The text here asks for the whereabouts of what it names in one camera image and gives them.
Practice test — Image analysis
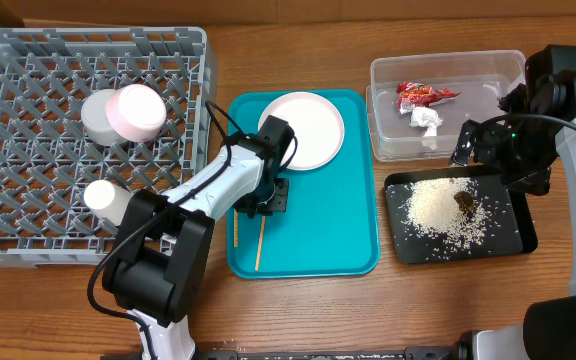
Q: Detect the white tissue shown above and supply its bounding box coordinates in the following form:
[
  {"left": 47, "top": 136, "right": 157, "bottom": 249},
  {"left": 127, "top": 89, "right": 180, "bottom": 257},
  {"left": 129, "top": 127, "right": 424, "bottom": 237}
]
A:
[{"left": 409, "top": 106, "right": 443, "bottom": 150}]

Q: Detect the red snack wrapper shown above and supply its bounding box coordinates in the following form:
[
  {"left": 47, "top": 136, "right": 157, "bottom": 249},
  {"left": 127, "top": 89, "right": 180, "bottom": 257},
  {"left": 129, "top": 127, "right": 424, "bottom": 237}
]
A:
[{"left": 396, "top": 82, "right": 460, "bottom": 115}]

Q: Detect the brown food scrap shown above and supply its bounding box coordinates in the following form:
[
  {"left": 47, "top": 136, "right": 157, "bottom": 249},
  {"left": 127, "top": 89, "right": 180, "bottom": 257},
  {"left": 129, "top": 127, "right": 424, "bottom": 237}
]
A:
[{"left": 454, "top": 191, "right": 476, "bottom": 213}]

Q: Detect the large white plate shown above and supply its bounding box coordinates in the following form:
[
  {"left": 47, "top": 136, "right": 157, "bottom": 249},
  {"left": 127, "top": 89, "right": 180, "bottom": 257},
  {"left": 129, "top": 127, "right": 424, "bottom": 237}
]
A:
[{"left": 258, "top": 92, "right": 345, "bottom": 171}]

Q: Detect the white rice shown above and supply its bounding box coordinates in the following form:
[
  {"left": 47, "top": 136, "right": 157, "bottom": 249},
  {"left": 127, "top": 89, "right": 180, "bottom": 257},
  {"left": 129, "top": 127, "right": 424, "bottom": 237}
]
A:
[{"left": 396, "top": 177, "right": 503, "bottom": 255}]

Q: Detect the small pink bowl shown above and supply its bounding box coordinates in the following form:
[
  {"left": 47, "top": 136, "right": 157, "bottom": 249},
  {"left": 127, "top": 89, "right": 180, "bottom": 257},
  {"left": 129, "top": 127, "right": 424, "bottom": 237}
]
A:
[{"left": 105, "top": 84, "right": 167, "bottom": 142}]

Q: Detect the white cup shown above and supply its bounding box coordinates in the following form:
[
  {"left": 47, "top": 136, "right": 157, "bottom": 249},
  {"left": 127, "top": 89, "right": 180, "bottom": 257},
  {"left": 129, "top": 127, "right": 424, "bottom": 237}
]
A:
[{"left": 83, "top": 180, "right": 132, "bottom": 226}]

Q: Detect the grey shallow bowl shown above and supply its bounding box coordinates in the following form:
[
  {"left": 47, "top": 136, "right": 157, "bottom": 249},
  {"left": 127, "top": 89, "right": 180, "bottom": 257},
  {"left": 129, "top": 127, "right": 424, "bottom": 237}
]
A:
[{"left": 81, "top": 89, "right": 127, "bottom": 146}]

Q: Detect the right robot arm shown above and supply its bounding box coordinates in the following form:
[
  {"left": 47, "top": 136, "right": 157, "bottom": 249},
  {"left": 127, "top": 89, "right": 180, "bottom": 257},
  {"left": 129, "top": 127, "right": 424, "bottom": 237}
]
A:
[{"left": 450, "top": 45, "right": 576, "bottom": 360}]

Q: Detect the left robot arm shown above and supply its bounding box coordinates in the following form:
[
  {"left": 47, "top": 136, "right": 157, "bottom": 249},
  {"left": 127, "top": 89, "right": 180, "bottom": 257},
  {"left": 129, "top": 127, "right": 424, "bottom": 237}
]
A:
[{"left": 91, "top": 116, "right": 296, "bottom": 359}]

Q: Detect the clear plastic waste bin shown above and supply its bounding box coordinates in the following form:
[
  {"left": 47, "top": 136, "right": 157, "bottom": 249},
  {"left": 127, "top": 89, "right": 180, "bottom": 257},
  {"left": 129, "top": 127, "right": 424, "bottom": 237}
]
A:
[{"left": 366, "top": 50, "right": 525, "bottom": 162}]

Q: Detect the black food waste tray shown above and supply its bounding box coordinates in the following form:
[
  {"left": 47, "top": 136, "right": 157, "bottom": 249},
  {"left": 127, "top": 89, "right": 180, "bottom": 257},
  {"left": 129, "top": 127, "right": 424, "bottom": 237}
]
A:
[{"left": 384, "top": 166, "right": 538, "bottom": 265}]

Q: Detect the teal serving tray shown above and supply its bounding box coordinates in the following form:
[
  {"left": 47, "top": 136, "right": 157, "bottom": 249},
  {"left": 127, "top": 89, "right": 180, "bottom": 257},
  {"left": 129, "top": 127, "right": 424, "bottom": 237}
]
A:
[{"left": 227, "top": 89, "right": 380, "bottom": 279}]

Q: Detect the grey plastic dish rack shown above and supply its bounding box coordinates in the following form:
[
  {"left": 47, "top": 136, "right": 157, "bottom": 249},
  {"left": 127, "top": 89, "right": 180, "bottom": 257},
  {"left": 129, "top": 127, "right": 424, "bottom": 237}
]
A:
[{"left": 0, "top": 27, "right": 218, "bottom": 268}]

